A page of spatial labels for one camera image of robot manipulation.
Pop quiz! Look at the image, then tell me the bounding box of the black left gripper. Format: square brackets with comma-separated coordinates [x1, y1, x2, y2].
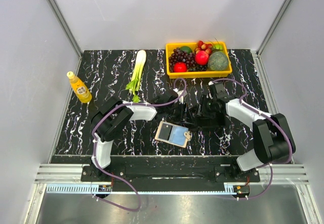
[165, 102, 194, 125]

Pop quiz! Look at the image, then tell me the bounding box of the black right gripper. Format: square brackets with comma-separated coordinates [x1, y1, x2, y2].
[193, 94, 217, 120]

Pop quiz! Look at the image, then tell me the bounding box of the beige leather card holder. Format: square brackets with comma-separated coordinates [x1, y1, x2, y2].
[154, 121, 192, 148]

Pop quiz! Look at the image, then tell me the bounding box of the black credit card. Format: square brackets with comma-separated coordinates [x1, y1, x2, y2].
[158, 123, 173, 141]

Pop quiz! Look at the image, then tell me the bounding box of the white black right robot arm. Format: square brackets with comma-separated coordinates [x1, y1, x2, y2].
[193, 80, 296, 181]

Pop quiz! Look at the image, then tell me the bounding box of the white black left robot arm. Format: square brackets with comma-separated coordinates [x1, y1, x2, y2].
[91, 91, 187, 181]

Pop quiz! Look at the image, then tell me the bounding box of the dark blue grape bunch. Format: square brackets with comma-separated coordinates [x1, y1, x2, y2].
[188, 65, 207, 72]

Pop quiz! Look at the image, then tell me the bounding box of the green white leek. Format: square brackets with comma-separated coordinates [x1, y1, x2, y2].
[126, 50, 146, 103]

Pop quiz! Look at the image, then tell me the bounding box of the green netted melon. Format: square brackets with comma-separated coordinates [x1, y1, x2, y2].
[208, 51, 229, 71]

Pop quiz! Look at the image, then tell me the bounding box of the red purple grape bunch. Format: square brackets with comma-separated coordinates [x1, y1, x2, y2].
[168, 48, 196, 72]

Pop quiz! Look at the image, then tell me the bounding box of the large red apple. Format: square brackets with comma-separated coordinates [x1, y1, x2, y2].
[195, 51, 209, 65]

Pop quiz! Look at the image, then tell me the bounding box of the dark green avocado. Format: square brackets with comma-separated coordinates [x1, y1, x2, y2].
[180, 46, 192, 54]

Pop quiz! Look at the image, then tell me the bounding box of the yellow plastic fruit bin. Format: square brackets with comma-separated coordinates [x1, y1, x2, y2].
[166, 41, 232, 79]

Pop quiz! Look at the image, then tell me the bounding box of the red cherry cluster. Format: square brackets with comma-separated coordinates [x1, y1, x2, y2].
[194, 41, 213, 55]

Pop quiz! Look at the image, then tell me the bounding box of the bright green apple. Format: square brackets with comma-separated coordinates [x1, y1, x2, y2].
[212, 43, 223, 52]

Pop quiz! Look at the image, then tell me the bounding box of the yellow juice bottle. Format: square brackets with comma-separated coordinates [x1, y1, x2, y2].
[66, 71, 92, 103]

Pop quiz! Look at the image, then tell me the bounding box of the black metal base plate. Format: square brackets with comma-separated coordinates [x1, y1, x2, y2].
[81, 156, 260, 192]

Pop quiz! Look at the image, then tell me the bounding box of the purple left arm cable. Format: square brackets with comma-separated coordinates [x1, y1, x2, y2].
[91, 78, 188, 211]

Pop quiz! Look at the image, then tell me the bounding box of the white slotted cable duct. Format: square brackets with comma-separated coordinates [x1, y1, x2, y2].
[46, 183, 245, 196]

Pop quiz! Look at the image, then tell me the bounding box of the aluminium frame rail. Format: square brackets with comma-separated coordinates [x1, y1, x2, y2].
[34, 164, 309, 184]

